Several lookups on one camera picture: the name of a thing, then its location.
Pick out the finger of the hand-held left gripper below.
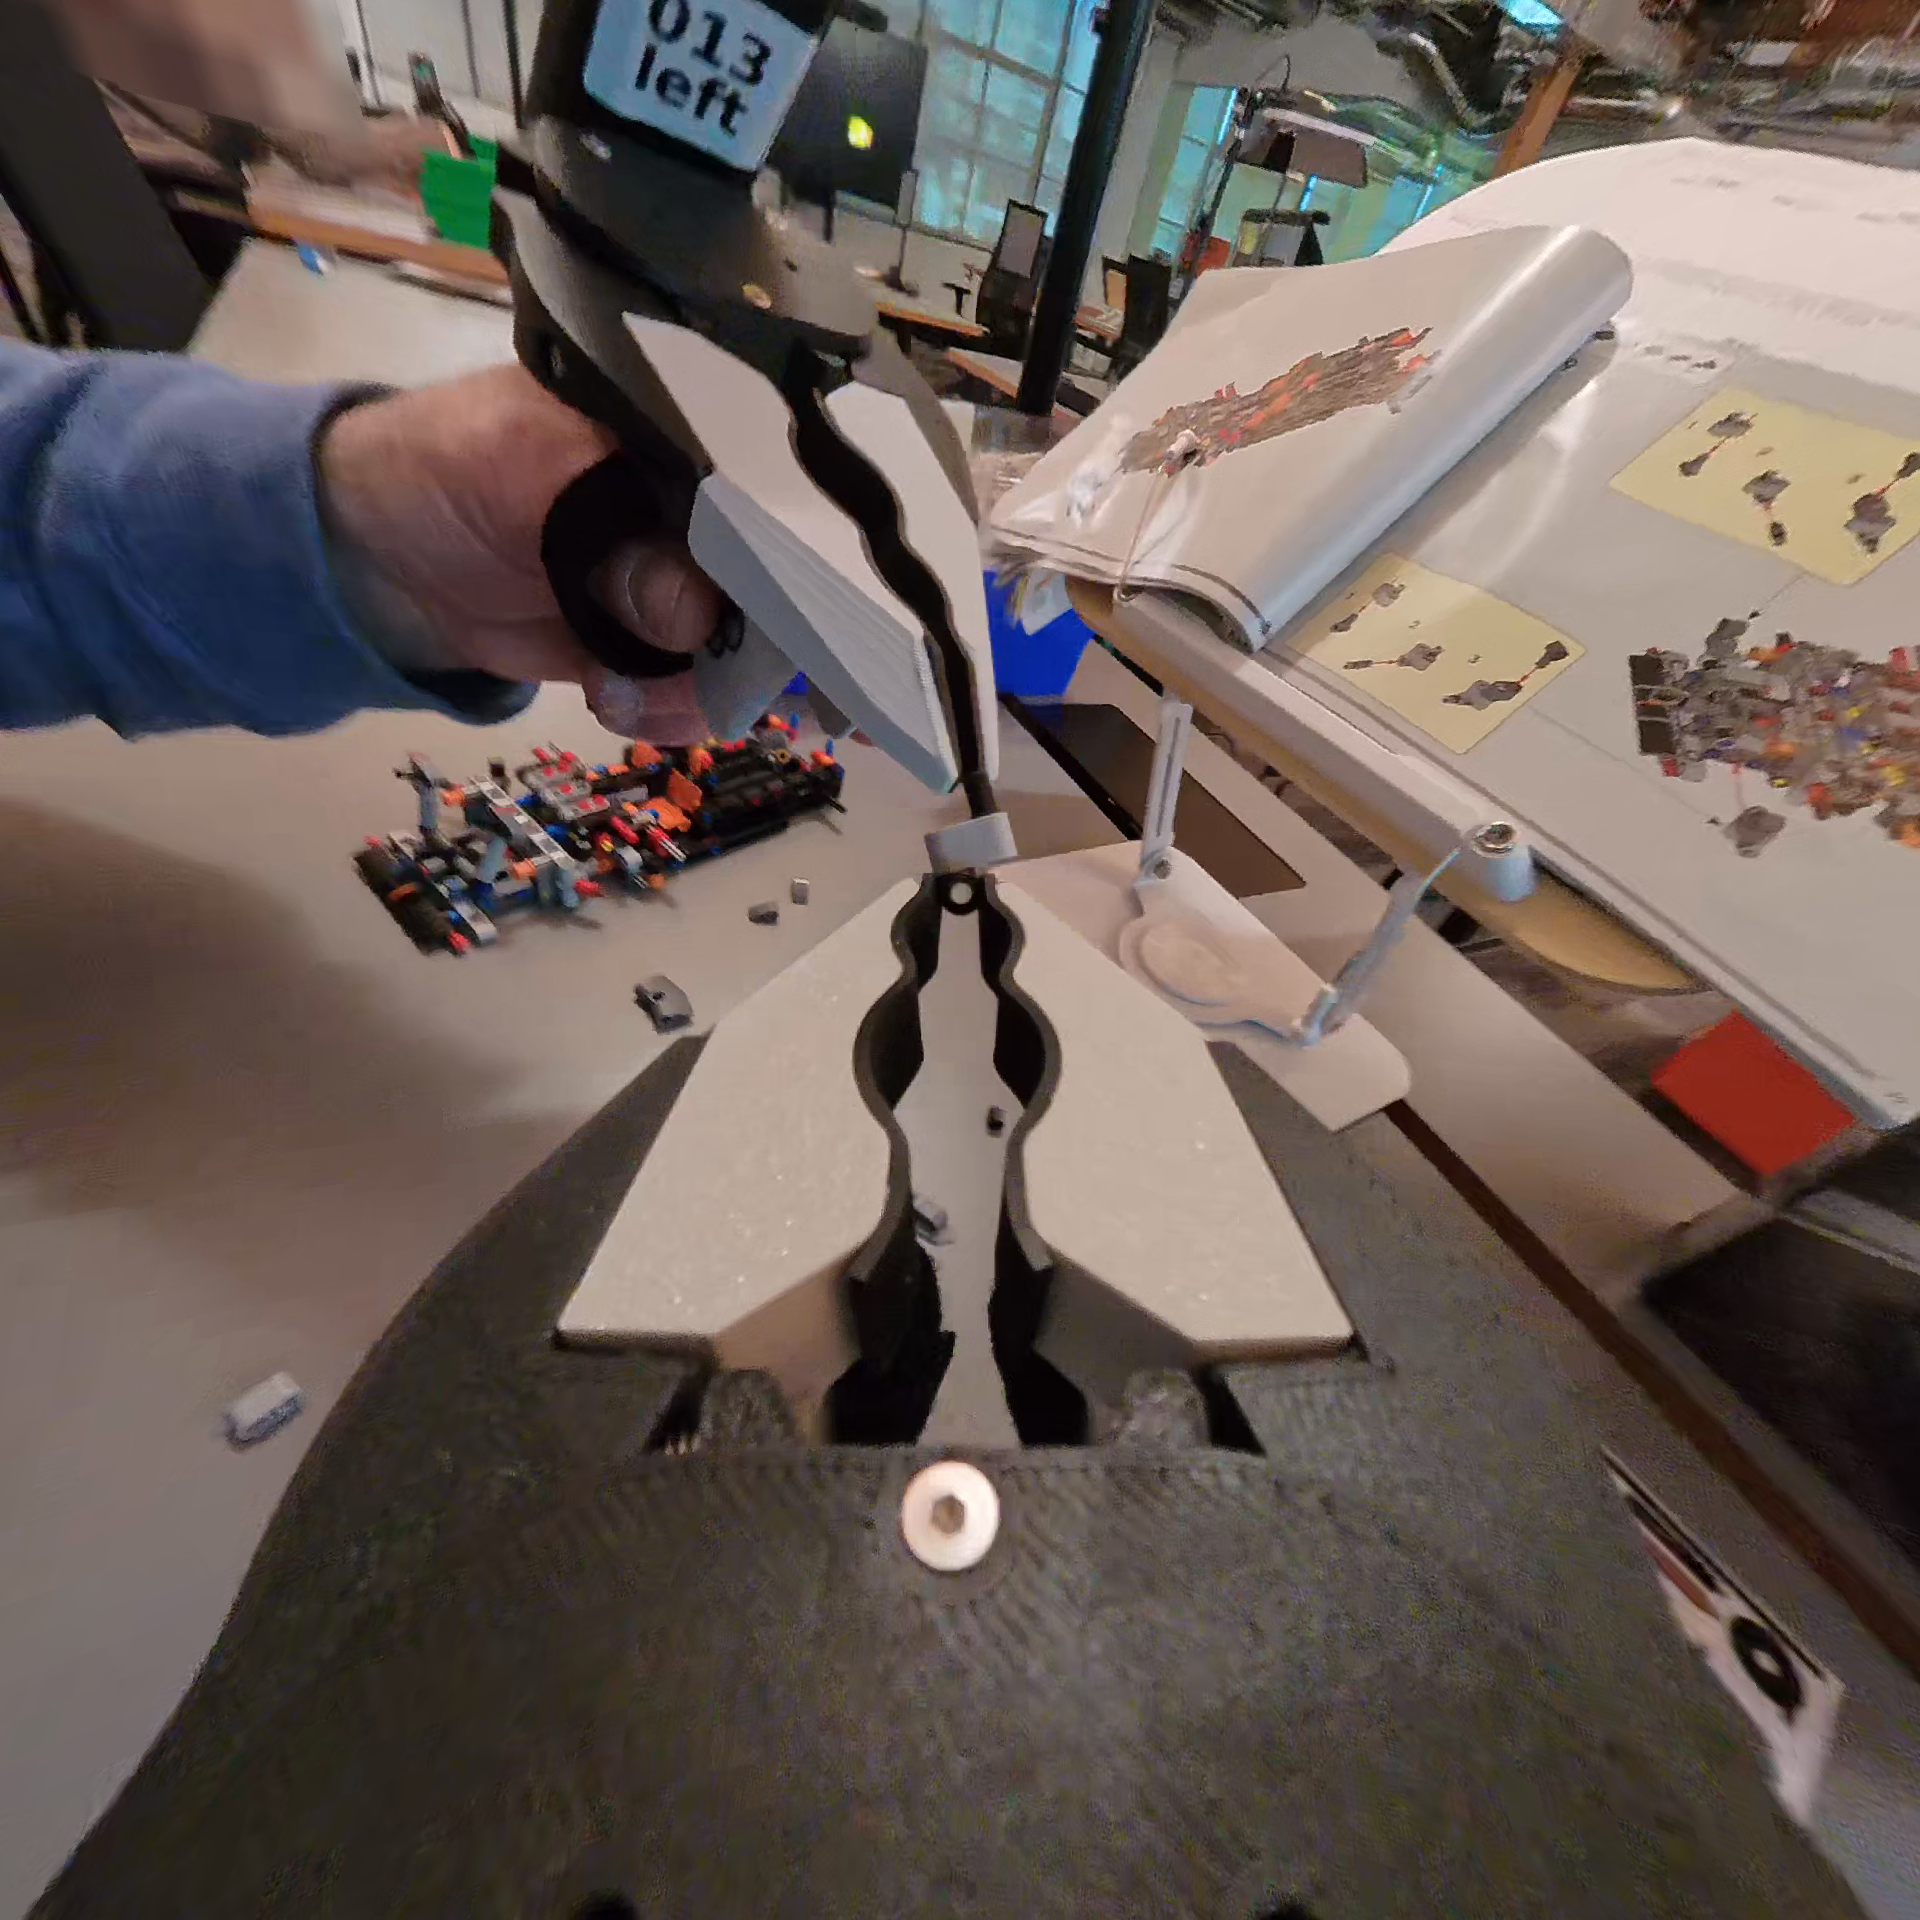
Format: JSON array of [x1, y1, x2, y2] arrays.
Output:
[[620, 312, 969, 799], [816, 379, 1003, 818]]

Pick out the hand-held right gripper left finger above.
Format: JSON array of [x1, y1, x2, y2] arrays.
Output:
[[556, 874, 955, 1446]]

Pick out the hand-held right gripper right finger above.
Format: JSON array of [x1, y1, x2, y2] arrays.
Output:
[[968, 874, 1365, 1446]]

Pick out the person's left forearm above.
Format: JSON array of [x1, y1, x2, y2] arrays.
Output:
[[0, 337, 537, 746]]

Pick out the lego car chassis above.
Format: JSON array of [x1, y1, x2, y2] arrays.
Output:
[[352, 718, 848, 959]]

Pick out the lego instruction booklet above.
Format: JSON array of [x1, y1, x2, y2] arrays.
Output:
[[983, 138, 1920, 1128]]

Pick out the person's left hand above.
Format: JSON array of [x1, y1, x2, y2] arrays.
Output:
[[317, 363, 881, 752]]

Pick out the wooden background desk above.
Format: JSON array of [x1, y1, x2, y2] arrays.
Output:
[[879, 292, 1114, 414]]

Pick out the blue plastic bin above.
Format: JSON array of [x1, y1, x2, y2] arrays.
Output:
[[983, 568, 1098, 699]]

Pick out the green plastic bin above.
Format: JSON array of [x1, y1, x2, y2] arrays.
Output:
[[416, 143, 501, 254]]

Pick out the white wooden book stand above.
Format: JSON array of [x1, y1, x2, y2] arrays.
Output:
[[997, 577, 1706, 1137]]

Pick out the black office chair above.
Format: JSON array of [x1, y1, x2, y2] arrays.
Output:
[[989, 199, 1051, 347], [1101, 257, 1175, 378]]

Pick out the black monitor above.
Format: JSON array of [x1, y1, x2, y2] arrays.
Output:
[[780, 23, 933, 212]]

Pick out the wooden workbench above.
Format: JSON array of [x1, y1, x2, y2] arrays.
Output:
[[135, 90, 512, 296]]

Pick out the black pillar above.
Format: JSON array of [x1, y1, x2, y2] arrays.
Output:
[[1018, 0, 1163, 424]]

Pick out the black equipment stand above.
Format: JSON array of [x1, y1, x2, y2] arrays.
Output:
[[1201, 59, 1384, 303]]

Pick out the red flat object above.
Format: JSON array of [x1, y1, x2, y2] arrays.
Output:
[[1650, 1012, 1863, 1180]]

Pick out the dark metal frame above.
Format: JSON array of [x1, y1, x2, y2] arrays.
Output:
[[0, 0, 249, 355]]

